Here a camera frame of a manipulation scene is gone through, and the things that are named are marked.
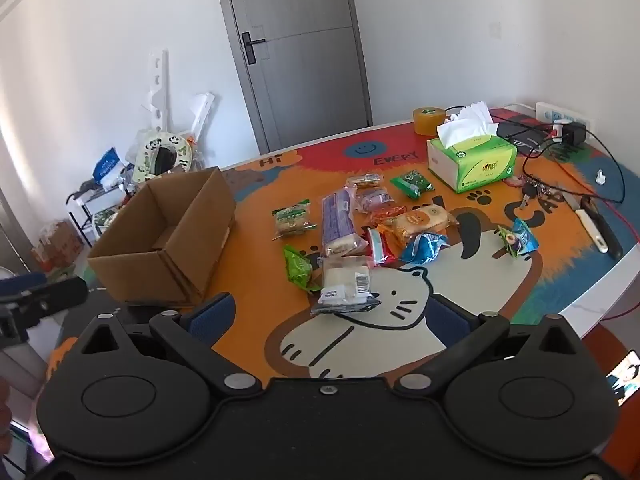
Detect black door handle lock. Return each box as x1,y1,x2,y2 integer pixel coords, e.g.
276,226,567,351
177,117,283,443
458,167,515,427
241,31,266,65

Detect plain brown cardboard box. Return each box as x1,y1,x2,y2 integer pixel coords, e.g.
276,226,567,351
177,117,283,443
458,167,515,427
87,166,237,307

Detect blue fruit print snack packet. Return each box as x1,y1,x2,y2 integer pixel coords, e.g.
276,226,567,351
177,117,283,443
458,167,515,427
496,217,541,260

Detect black shoe rack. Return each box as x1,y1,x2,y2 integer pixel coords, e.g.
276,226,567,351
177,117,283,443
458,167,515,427
65,180,132,247

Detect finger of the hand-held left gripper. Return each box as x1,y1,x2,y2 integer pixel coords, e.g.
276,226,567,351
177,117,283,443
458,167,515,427
20,276,89,318
0,273,46,295

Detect white bread packet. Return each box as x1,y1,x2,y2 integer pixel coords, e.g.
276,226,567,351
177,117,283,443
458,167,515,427
310,255,382,317

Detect panda print toilet seat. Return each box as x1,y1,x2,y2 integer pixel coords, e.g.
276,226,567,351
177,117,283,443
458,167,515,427
132,130,196,184

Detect short white bracket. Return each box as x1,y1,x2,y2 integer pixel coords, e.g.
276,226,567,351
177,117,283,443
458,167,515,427
187,92,216,147

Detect bunch of keys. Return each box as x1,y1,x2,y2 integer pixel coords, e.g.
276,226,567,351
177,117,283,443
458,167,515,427
505,175,564,211

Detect orange printed cardboard box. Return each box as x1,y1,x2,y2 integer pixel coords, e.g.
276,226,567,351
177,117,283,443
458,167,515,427
31,220,84,272

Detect small orange snack packet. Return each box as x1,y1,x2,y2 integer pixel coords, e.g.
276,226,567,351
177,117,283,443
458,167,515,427
370,205,408,227

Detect blue plastic bag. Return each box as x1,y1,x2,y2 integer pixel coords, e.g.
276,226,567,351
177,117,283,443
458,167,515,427
94,147,126,184

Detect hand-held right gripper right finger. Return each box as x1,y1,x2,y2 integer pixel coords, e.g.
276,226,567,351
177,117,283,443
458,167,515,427
395,294,583,401

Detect yellow tape roll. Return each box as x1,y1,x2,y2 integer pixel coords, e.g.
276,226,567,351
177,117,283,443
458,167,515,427
413,106,450,136

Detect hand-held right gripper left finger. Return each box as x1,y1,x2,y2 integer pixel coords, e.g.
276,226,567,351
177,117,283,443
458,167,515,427
75,292,263,401

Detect long purple snack packet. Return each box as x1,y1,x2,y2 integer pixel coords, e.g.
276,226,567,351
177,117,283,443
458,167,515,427
320,187,369,259

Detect clear packet purple pastry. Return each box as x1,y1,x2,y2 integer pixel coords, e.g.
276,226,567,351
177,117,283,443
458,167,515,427
352,187,397,214

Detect white handled knife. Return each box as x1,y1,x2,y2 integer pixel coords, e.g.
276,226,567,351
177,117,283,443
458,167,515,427
562,192,610,254

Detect grey door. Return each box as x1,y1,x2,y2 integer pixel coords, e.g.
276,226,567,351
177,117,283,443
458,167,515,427
212,0,374,154

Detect black electronic device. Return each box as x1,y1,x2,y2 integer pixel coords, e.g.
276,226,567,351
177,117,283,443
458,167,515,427
494,115,557,154

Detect red snack packet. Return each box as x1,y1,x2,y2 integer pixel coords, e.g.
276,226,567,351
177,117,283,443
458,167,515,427
367,227,399,266

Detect green label bread packet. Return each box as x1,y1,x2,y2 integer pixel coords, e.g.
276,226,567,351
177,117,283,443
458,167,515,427
271,199,319,241

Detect bright green snack packet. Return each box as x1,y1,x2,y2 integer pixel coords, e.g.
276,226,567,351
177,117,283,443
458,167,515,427
283,245,322,291

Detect white power strip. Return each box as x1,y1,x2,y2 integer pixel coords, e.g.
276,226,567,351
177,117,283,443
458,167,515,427
535,101,596,134

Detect red cable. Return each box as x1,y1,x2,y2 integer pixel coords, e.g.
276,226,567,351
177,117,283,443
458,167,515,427
549,149,640,242

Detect cartoon printed table mat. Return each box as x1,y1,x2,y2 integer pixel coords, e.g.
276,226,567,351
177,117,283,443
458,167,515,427
47,107,640,382

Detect small clear pastry packet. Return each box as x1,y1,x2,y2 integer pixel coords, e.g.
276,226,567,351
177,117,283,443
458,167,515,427
347,172,384,191

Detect green tissue box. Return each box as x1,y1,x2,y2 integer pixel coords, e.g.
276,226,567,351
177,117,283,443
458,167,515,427
426,101,519,195

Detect black power adapter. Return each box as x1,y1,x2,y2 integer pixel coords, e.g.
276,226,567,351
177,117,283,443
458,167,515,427
562,121,589,147

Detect dark green snack packet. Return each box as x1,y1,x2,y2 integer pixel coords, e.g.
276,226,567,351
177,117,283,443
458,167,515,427
390,170,435,200

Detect orange bread packet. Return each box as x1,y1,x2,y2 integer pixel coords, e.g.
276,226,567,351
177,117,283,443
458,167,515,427
378,206,459,251

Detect long white holed bracket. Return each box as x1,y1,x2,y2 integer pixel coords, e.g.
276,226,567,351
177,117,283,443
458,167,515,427
141,49,169,137

